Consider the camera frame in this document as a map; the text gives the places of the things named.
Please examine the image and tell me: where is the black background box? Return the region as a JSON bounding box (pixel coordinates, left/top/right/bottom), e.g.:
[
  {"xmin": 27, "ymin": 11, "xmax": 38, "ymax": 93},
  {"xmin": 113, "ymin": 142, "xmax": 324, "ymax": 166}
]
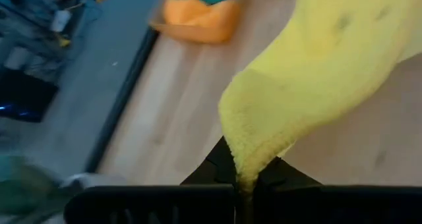
[{"xmin": 0, "ymin": 67, "xmax": 61, "ymax": 124}]

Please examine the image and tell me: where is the potted plant in white pot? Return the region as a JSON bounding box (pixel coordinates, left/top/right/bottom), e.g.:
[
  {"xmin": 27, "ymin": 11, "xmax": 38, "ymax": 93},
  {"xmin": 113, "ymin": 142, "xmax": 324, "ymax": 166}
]
[{"xmin": 0, "ymin": 154, "xmax": 128, "ymax": 224}]

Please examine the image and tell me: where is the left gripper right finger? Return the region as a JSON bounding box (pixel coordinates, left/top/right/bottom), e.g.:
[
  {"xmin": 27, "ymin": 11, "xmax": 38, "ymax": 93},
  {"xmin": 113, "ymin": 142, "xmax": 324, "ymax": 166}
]
[{"xmin": 249, "ymin": 156, "xmax": 322, "ymax": 224}]

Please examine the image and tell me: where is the orange microfiber towel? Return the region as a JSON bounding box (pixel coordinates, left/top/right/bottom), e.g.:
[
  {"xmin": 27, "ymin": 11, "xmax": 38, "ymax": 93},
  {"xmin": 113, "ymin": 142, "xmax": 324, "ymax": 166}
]
[{"xmin": 163, "ymin": 0, "xmax": 240, "ymax": 42}]

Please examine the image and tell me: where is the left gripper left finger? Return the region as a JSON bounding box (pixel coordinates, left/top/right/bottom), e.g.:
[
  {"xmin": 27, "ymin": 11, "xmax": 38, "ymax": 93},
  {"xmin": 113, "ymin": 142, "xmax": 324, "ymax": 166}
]
[{"xmin": 180, "ymin": 136, "xmax": 240, "ymax": 224}]

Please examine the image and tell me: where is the yellow microfiber towel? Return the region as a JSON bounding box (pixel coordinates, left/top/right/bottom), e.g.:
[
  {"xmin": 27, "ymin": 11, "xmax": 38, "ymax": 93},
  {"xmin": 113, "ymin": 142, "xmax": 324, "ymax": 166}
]
[{"xmin": 217, "ymin": 0, "xmax": 422, "ymax": 196}]

